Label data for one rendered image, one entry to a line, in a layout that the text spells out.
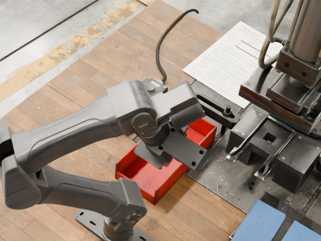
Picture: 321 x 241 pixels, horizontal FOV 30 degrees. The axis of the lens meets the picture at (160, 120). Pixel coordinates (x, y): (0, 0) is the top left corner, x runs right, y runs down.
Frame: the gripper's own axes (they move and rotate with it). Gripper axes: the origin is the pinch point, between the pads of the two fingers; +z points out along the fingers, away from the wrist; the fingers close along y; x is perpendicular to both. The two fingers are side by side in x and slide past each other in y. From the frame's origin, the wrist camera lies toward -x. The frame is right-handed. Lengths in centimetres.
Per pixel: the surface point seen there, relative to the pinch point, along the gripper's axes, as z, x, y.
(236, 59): 43, 13, 37
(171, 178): 15.3, 1.4, -3.8
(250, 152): 23.9, -8.9, 12.0
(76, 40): 143, 124, 36
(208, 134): 21.6, 1.6, 10.4
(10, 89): 121, 124, -4
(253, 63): 44, 9, 38
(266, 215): 21.0, -20.5, 1.0
